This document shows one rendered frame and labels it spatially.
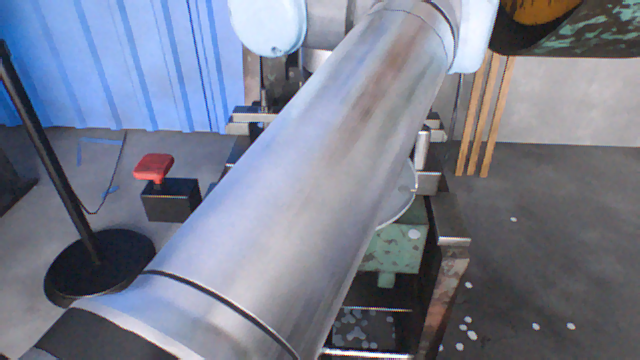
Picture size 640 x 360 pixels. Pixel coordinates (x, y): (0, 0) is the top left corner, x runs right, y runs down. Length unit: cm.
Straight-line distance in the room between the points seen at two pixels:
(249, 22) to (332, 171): 23
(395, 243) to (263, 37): 57
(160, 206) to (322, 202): 69
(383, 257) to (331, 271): 72
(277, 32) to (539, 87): 208
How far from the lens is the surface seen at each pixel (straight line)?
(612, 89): 253
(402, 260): 88
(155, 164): 80
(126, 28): 228
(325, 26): 36
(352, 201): 17
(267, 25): 37
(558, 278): 177
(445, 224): 83
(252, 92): 118
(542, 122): 248
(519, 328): 156
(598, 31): 65
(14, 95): 137
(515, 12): 89
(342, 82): 21
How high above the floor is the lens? 119
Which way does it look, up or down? 37 degrees down
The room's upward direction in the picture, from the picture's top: straight up
